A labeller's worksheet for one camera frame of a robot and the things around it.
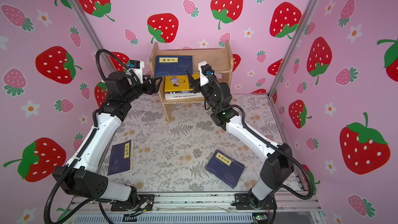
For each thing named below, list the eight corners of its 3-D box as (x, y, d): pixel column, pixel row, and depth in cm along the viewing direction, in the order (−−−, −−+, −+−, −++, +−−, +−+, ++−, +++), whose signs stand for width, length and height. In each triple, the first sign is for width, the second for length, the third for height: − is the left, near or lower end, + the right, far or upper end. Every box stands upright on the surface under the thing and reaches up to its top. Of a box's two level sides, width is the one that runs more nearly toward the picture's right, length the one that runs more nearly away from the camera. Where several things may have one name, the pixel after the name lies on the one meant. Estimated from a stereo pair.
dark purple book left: (110, 175, 85) (107, 173, 82) (114, 146, 96) (111, 144, 93) (132, 169, 87) (130, 167, 84) (133, 142, 98) (132, 139, 95)
